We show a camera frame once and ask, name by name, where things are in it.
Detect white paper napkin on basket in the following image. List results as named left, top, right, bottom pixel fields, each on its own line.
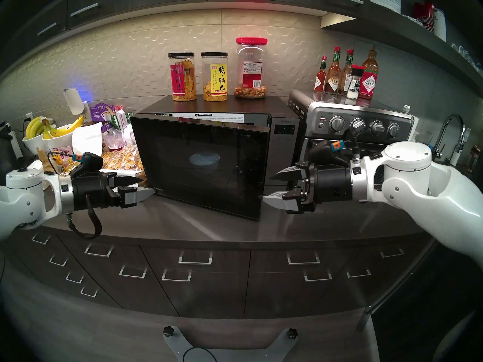
left=103, top=169, right=146, bottom=178

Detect greenish banana bunch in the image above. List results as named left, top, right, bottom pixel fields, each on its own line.
left=25, top=116, right=48, bottom=140

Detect chrome kitchen faucet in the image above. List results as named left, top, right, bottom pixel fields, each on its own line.
left=432, top=114, right=467, bottom=166

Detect snack jar with yellow label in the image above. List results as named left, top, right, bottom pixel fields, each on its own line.
left=201, top=52, right=228, bottom=102

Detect large white paper napkin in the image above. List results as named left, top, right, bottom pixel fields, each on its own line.
left=72, top=123, right=103, bottom=158

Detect white wall plug-in device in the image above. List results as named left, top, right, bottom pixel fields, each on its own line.
left=62, top=88, right=85, bottom=116

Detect yellow banana bunch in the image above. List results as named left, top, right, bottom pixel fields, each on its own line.
left=43, top=115, right=85, bottom=140

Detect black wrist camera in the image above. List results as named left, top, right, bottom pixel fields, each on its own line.
left=309, top=139, right=351, bottom=167
left=71, top=152, right=104, bottom=177

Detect colourful sachet packets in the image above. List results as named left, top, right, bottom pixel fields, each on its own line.
left=114, top=106, right=131, bottom=132

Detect brown paper snack bag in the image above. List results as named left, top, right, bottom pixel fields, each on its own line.
left=37, top=147, right=55, bottom=173

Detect large Tabasco bottle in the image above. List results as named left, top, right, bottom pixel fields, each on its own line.
left=358, top=45, right=379, bottom=100

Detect snack jar with red label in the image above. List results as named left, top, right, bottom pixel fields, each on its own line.
left=168, top=52, right=197, bottom=101

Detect red cup with plastic wrap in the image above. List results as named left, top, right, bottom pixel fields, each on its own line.
left=105, top=128, right=126, bottom=151

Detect green Tabasco bottle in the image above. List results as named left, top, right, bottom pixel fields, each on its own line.
left=338, top=49, right=354, bottom=96

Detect white shaker with red cap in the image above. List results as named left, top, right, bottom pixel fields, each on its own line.
left=346, top=64, right=365, bottom=100

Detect orange-brown Tabasco bottle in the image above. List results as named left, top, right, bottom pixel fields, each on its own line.
left=325, top=47, right=342, bottom=95

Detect black dishwasher front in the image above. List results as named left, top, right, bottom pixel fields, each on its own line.
left=355, top=237, right=483, bottom=362

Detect clear bag of madeleines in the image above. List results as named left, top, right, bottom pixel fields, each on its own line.
left=102, top=144, right=146, bottom=172

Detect stack of red cups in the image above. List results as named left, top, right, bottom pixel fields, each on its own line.
left=412, top=2, right=435, bottom=30

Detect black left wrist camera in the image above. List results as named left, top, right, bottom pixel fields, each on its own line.
left=71, top=152, right=104, bottom=177

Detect purple snack bag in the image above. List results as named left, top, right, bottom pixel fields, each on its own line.
left=90, top=103, right=115, bottom=123

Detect stack of white cups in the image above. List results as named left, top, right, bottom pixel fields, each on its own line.
left=433, top=8, right=447, bottom=42

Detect black Panasonic microwave body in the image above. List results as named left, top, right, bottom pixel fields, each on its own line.
left=137, top=95, right=300, bottom=196

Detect dark wood drawer cabinet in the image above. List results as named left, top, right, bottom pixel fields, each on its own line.
left=8, top=222, right=442, bottom=320

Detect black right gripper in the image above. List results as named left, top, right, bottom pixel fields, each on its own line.
left=262, top=161, right=353, bottom=215

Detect black coffee machine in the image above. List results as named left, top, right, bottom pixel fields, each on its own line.
left=0, top=122, right=21, bottom=173

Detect black cable on base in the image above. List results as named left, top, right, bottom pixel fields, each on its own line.
left=182, top=346, right=218, bottom=362

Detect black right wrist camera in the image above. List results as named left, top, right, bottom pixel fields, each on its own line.
left=309, top=139, right=351, bottom=167

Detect stainless steel toaster oven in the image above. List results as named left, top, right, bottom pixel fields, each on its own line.
left=288, top=89, right=419, bottom=169

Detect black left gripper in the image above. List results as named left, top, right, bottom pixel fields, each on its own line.
left=71, top=171, right=155, bottom=212

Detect clear jar with red lid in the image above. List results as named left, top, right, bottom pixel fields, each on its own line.
left=234, top=37, right=268, bottom=99

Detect black left wrist cable loop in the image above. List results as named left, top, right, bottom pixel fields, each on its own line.
left=67, top=193, right=103, bottom=240

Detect small red Tabasco bottle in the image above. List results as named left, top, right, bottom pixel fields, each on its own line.
left=314, top=56, right=327, bottom=94

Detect dark wooden wall shelf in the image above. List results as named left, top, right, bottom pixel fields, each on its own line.
left=321, top=0, right=483, bottom=98

